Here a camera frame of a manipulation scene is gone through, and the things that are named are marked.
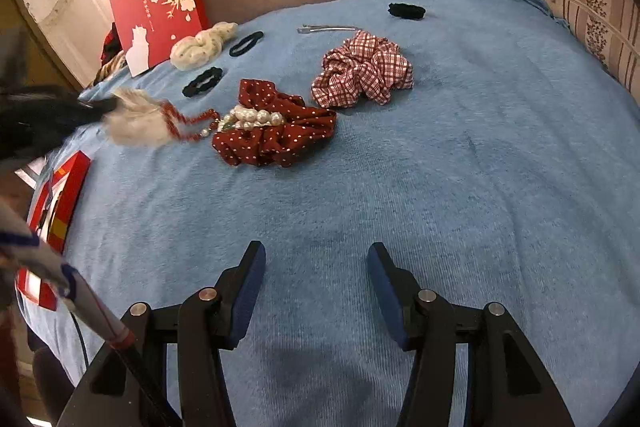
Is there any red checked scrunchie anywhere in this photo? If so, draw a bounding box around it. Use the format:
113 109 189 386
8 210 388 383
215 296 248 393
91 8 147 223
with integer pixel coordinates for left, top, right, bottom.
310 30 415 108

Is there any thin black hair tie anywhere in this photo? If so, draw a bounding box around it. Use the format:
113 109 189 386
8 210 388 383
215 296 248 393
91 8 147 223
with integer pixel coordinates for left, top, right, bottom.
229 31 265 58

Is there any dark red dotted scrunchie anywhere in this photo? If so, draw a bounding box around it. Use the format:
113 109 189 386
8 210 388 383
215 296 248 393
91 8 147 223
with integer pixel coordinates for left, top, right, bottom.
211 79 338 168

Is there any red bead bracelet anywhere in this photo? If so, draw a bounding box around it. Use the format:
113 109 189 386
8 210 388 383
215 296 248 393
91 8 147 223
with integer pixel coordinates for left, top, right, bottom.
161 101 222 144

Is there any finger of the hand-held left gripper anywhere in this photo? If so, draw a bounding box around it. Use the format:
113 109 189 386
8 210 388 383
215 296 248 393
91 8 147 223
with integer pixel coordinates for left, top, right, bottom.
47 96 120 135

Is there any thick black hair tie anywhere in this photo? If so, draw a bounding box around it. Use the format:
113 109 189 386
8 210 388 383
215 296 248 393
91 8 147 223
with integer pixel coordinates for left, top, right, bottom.
387 1 427 20

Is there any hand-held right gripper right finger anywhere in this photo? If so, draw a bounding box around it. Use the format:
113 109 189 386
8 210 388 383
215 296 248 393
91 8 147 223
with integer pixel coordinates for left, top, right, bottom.
366 243 576 427

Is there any wavy black hair tie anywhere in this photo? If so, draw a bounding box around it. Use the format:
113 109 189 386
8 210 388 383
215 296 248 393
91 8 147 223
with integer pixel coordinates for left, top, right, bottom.
181 66 224 98

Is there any red floral box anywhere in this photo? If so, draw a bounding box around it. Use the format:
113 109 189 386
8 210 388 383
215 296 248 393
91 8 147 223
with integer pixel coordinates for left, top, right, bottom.
109 0 209 78

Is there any silver hair clip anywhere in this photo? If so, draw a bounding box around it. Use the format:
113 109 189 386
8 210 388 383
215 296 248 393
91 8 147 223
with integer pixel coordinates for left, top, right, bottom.
297 24 362 36

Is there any blue blanket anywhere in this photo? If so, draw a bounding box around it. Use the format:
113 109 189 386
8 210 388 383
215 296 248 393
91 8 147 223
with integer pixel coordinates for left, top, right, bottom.
17 0 640 427

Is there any dark red cloth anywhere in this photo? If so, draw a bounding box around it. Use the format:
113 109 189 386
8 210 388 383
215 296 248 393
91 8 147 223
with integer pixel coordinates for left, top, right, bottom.
99 23 126 64

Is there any cream white scrunchie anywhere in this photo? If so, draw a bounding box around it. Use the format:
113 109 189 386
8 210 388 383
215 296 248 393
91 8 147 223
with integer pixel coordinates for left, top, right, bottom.
169 21 239 70

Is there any brown braided cord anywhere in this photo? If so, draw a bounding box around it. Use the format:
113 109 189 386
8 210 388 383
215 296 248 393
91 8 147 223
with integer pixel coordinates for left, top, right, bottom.
91 53 130 88

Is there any white fluffy pom hair tie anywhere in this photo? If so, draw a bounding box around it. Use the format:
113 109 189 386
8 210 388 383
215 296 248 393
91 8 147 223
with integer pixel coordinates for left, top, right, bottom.
102 88 170 146

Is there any red open gift box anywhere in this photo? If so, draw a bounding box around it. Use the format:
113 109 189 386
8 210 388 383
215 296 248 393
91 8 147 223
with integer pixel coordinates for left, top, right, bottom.
15 151 92 310

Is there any pearl bracelet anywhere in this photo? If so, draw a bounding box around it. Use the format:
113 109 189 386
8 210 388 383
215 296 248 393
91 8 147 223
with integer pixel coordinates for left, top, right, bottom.
217 104 287 132

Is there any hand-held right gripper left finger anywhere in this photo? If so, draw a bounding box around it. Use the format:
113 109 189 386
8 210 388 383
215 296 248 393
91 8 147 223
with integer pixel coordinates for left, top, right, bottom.
50 241 267 427

